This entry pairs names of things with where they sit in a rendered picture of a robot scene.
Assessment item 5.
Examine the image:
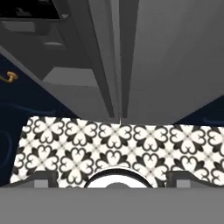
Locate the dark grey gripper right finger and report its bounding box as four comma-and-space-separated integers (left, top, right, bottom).
166, 171, 219, 189

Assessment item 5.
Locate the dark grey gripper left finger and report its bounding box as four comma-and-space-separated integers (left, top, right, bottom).
8, 171, 59, 189

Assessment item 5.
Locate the grey fridge door with dispenser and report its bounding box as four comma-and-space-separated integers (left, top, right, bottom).
0, 0, 121, 123

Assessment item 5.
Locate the plain grey fridge door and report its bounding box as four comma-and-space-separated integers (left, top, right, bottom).
120, 0, 224, 127

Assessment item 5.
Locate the white round disc black rim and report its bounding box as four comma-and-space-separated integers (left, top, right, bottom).
83, 167, 153, 189

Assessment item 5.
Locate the navy cupboard with brass handle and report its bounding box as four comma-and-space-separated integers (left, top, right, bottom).
0, 52, 75, 187

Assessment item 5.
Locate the brass cupboard handle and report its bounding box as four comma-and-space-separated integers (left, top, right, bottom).
0, 71, 19, 84

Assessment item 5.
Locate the grey fridge door handle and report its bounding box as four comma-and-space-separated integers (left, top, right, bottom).
67, 0, 116, 119
119, 0, 140, 119

